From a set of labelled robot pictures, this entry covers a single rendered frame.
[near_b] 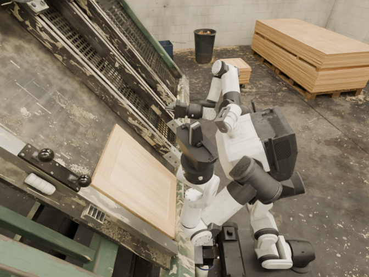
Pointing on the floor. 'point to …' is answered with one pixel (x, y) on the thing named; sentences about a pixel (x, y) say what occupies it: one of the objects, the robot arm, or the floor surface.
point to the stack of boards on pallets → (312, 57)
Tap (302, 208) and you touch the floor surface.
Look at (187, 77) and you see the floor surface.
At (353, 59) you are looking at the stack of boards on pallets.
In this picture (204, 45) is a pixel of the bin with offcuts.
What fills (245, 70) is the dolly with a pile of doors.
